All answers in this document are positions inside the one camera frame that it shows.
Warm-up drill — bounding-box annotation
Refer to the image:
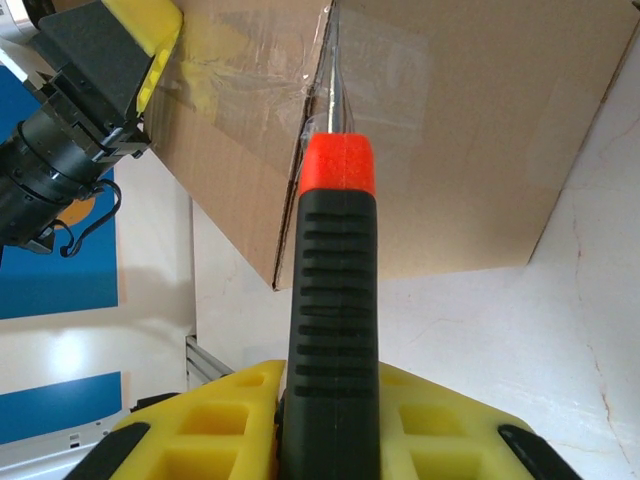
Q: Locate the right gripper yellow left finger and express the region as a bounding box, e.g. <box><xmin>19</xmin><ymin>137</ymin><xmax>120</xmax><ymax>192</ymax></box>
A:
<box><xmin>64</xmin><ymin>358</ymin><xmax>286</xmax><ymax>480</ymax></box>

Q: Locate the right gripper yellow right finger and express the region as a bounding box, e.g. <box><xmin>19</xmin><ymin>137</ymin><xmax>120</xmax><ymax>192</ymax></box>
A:
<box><xmin>377</xmin><ymin>362</ymin><xmax>586</xmax><ymax>480</ymax></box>

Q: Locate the orange black utility knife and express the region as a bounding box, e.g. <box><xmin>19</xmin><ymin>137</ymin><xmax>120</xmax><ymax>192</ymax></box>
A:
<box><xmin>277</xmin><ymin>0</ymin><xmax>384</xmax><ymax>480</ymax></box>

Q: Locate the brown taped cardboard box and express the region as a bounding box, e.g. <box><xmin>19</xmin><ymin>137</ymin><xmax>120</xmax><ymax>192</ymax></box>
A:
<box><xmin>142</xmin><ymin>0</ymin><xmax>640</xmax><ymax>292</ymax></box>

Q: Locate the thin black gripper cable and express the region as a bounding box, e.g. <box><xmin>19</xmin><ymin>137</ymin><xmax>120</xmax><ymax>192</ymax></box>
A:
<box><xmin>58</xmin><ymin>179</ymin><xmax>124</xmax><ymax>259</ymax></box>

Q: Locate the aluminium side rail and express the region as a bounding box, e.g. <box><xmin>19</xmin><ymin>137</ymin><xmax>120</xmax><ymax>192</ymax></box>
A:
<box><xmin>183</xmin><ymin>333</ymin><xmax>239</xmax><ymax>394</ymax></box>

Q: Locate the blue floral wall panel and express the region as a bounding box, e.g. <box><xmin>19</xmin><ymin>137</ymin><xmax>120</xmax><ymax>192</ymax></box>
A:
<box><xmin>0</xmin><ymin>64</ymin><xmax>120</xmax><ymax>321</ymax></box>

